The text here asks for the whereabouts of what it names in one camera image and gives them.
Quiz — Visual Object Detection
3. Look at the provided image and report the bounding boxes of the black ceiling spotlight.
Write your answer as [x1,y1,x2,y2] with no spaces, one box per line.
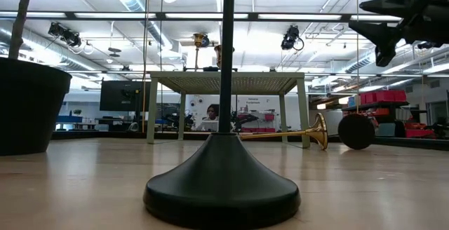
[48,22,82,48]

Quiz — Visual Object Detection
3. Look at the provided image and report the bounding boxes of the person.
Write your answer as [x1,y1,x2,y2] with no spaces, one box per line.
[205,103,221,122]

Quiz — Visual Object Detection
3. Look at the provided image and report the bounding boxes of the green perforated metal shelf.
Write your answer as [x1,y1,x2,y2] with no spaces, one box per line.
[146,71,311,149]

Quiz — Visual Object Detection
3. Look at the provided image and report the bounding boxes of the black ceiling camera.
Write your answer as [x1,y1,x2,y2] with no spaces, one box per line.
[280,25,304,51]

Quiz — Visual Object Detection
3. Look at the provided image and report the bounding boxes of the storage rack with bins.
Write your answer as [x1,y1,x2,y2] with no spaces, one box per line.
[342,89,410,119]

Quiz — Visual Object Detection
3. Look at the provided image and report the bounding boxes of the silver ceiling duct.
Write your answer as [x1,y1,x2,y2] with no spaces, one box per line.
[105,0,183,54]

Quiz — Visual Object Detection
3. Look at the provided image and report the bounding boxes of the green plant in black pot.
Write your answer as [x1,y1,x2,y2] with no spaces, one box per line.
[0,0,80,156]

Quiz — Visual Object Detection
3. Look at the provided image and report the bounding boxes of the yellow hanging cable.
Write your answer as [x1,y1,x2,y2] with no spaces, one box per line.
[141,0,148,134]

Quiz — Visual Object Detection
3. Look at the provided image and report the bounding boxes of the grey box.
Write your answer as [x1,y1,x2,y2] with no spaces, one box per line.
[377,122,397,138]

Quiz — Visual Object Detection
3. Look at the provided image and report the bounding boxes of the black candlestick holder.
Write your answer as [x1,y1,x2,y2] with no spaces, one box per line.
[142,0,302,230]
[337,113,375,151]

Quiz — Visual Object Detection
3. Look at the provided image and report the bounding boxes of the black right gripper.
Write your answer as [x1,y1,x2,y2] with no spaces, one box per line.
[349,0,449,68]

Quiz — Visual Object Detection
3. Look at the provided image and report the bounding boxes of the black overhead frame beam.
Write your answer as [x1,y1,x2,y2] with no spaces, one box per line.
[0,11,449,23]

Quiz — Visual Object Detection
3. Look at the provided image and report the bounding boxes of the red storage bin row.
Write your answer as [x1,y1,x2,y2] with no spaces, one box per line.
[359,89,408,104]

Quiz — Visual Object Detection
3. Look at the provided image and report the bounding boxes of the large black wall screen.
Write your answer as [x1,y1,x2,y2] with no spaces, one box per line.
[100,80,152,112]

